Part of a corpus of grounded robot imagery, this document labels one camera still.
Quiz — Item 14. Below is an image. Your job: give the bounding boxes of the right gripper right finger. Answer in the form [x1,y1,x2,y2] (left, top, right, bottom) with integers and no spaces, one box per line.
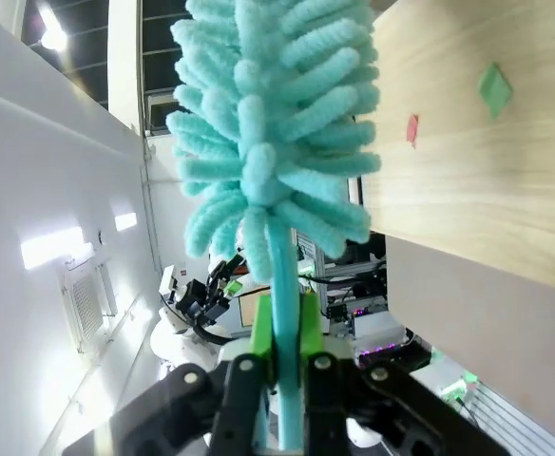
[298,292,511,456]

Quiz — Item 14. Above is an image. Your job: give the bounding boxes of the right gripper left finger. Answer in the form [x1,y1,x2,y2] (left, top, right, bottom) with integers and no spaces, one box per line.
[62,293,278,456]

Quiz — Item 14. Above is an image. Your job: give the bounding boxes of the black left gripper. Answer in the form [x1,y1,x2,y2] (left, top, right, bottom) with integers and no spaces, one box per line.
[176,254,246,328]

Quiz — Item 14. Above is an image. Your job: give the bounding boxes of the teal chenille duster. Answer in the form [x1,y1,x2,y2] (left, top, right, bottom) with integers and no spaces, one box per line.
[165,0,383,452]

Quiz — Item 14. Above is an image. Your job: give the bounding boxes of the electronics box with purple lights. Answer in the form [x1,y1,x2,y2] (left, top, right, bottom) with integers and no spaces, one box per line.
[352,311,433,370]

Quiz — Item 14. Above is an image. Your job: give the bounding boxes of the small rectangular ceiling light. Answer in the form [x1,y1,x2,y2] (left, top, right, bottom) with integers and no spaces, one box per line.
[113,212,139,233]

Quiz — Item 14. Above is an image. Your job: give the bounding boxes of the ceiling air conditioner vent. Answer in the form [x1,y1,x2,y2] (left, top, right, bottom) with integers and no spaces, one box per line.
[60,255,119,353]

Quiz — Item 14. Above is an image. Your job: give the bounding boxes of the large rectangular ceiling light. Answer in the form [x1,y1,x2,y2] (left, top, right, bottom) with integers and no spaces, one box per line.
[19,226,86,271]

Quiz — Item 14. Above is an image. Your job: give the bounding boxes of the window with dark blinds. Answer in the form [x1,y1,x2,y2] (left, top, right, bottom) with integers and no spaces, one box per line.
[138,0,194,137]

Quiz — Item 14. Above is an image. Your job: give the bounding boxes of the red paper scrap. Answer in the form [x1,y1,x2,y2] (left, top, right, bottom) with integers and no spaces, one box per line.
[405,112,421,149]

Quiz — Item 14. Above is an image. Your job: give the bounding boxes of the round bright ceiling lamp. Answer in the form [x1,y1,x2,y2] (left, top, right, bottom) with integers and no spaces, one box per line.
[37,7,69,52]

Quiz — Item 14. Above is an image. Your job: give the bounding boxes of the green paper scrap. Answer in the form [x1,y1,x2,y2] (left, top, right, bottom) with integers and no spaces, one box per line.
[476,61,515,120]

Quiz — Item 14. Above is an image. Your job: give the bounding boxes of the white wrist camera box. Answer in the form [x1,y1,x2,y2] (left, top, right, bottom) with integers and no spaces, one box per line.
[158,264,178,306]

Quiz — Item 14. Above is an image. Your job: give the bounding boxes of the aluminium frame equipment rack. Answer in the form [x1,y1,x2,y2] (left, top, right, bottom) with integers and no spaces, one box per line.
[292,226,389,333]

